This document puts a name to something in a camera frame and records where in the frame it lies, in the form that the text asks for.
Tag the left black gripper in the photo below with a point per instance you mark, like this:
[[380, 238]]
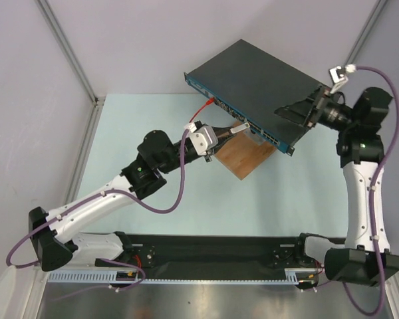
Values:
[[218, 132]]

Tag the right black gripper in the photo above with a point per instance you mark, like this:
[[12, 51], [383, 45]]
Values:
[[313, 108]]

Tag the silver SFP module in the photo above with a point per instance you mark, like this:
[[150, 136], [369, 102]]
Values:
[[239, 128]]

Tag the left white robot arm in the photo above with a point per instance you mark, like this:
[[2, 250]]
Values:
[[56, 234]]

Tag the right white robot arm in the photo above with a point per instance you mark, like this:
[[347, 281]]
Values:
[[366, 252]]

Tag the wooden board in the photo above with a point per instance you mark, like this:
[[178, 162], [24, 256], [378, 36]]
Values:
[[241, 156]]

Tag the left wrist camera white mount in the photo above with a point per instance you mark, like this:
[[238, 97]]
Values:
[[198, 136]]

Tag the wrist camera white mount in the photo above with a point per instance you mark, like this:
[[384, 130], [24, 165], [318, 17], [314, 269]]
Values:
[[339, 76], [198, 136]]

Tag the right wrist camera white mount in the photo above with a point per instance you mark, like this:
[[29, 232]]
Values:
[[339, 76]]

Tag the black network switch blue front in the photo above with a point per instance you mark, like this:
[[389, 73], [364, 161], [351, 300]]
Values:
[[250, 84]]

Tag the right aluminium frame post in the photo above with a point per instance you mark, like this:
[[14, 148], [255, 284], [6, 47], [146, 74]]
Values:
[[366, 31]]

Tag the aluminium frame post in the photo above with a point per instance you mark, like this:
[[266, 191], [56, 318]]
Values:
[[62, 40], [366, 31]]

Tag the slotted cable duct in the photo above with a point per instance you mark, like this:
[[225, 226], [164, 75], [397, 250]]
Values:
[[287, 276]]

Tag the left aluminium frame post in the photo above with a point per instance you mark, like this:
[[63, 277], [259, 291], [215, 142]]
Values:
[[62, 40]]

